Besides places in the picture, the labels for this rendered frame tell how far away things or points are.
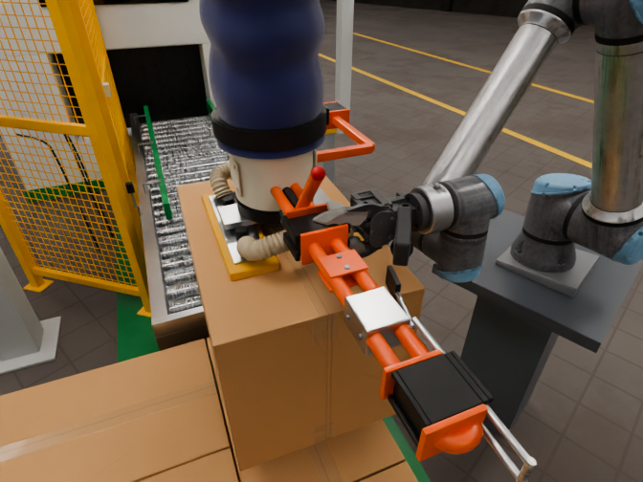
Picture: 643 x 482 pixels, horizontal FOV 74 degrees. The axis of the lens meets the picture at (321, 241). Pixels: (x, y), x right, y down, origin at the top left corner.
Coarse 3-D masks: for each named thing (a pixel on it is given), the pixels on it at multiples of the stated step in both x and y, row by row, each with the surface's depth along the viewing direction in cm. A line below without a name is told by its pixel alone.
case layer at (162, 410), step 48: (48, 384) 124; (96, 384) 124; (144, 384) 124; (192, 384) 124; (0, 432) 112; (48, 432) 112; (96, 432) 112; (144, 432) 112; (192, 432) 112; (384, 432) 112; (0, 480) 102; (48, 480) 102; (96, 480) 102; (144, 480) 102; (192, 480) 102; (240, 480) 102; (288, 480) 102; (336, 480) 102; (384, 480) 102
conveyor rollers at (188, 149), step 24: (168, 120) 315; (192, 120) 314; (144, 144) 276; (168, 144) 279; (192, 144) 277; (216, 144) 282; (168, 168) 251; (192, 168) 247; (168, 192) 222; (168, 240) 186; (168, 264) 172; (192, 264) 175; (168, 288) 159; (192, 288) 160
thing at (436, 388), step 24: (408, 360) 47; (432, 360) 47; (384, 384) 47; (408, 384) 44; (432, 384) 44; (456, 384) 44; (408, 408) 45; (432, 408) 42; (456, 408) 42; (480, 408) 42; (408, 432) 45; (432, 432) 40
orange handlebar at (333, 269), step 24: (336, 120) 116; (360, 144) 101; (336, 240) 69; (336, 264) 63; (360, 264) 63; (336, 288) 60; (408, 336) 52; (384, 360) 49; (456, 432) 42; (480, 432) 42
